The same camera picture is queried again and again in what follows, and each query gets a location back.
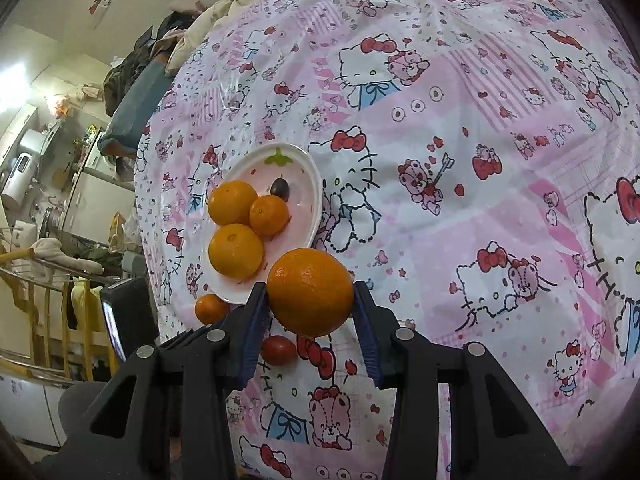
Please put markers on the white water heater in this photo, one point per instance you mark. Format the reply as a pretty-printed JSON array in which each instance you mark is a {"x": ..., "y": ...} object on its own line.
[{"x": 22, "y": 170}]

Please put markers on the beige plush cloth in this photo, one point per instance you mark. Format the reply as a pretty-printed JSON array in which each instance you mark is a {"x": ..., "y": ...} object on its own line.
[{"x": 55, "y": 252}]

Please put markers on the pink printed blanket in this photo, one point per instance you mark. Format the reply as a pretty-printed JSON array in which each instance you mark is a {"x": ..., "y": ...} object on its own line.
[{"x": 450, "y": 110}]

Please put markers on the white red plastic bag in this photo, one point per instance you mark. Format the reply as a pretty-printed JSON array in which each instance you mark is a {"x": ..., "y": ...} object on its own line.
[{"x": 120, "y": 227}]

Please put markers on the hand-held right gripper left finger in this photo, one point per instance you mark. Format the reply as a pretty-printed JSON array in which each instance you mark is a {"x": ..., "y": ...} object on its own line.
[{"x": 252, "y": 330}]

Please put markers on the yellow wooden rack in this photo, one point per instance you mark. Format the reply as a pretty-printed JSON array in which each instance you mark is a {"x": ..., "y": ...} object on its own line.
[{"x": 47, "y": 320}]

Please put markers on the steel pot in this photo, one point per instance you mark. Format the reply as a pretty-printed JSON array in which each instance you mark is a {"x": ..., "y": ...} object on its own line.
[{"x": 52, "y": 219}]

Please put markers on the dark grape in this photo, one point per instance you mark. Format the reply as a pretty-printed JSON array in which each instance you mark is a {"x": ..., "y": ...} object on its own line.
[{"x": 280, "y": 188}]

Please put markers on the cream quilt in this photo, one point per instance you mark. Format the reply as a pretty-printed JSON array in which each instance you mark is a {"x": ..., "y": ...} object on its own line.
[{"x": 220, "y": 10}]

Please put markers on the small orange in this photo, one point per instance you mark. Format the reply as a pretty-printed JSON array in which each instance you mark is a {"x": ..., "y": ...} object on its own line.
[{"x": 210, "y": 308}]

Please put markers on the blue bed frame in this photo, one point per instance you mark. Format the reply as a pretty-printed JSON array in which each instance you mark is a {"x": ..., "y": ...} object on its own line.
[{"x": 132, "y": 115}]

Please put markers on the grey stool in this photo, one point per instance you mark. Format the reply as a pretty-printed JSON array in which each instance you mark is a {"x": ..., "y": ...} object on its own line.
[{"x": 132, "y": 262}]

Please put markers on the red tomato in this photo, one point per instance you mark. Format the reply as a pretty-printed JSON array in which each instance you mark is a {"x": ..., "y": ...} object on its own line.
[{"x": 278, "y": 350}]

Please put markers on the hanging plastic bag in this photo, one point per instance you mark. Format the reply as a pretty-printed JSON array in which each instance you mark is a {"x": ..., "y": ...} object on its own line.
[{"x": 62, "y": 106}]

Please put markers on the red white wall decoration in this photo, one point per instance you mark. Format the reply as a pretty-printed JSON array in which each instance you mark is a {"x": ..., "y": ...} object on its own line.
[{"x": 96, "y": 7}]

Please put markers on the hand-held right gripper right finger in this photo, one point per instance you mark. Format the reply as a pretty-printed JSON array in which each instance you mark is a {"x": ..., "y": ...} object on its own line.
[{"x": 367, "y": 335}]

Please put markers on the large orange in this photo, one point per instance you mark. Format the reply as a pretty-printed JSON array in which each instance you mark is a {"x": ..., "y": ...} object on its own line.
[{"x": 310, "y": 292}]

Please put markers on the pink strawberry plate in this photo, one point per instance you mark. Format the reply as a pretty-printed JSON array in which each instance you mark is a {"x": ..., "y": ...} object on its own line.
[{"x": 300, "y": 192}]

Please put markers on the kitchen counter cabinet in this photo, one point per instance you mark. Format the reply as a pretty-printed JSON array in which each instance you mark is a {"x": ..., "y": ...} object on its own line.
[{"x": 95, "y": 195}]

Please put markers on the pile of dark clothes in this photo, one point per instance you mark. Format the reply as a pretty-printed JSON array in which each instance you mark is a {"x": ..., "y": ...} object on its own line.
[{"x": 130, "y": 72}]

